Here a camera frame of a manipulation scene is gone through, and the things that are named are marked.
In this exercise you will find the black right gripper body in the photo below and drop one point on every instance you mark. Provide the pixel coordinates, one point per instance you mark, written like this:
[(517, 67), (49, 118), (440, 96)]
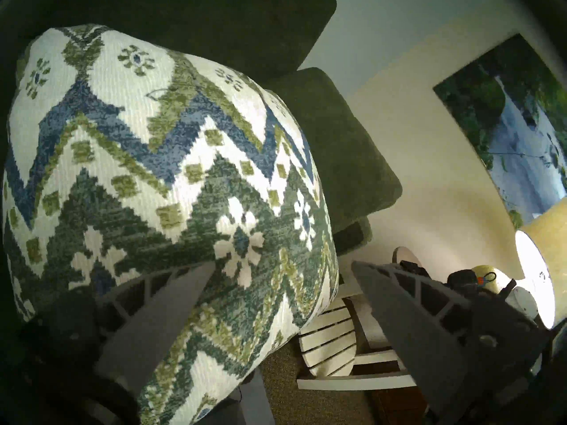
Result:
[(414, 268)]

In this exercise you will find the green sofa armrest cushion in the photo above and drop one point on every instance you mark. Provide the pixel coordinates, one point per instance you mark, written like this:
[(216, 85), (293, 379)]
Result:
[(350, 163)]

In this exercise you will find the green white patterned throw pillow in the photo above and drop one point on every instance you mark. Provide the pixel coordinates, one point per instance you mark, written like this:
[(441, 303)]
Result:
[(133, 163)]

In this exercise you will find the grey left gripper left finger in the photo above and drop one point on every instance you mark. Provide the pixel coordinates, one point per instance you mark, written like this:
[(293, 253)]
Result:
[(155, 322)]

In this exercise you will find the waterfall forest wall poster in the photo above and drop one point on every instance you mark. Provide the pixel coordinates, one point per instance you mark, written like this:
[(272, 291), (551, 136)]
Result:
[(509, 132)]

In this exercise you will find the green fabric sofa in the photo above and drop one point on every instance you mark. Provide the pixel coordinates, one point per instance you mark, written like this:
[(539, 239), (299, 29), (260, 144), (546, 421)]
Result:
[(221, 21)]

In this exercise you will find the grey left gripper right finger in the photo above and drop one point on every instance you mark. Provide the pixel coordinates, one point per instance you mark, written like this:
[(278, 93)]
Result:
[(421, 335)]

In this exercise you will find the wide green sofa back cushion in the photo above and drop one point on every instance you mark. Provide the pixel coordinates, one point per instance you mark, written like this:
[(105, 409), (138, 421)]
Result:
[(221, 25)]

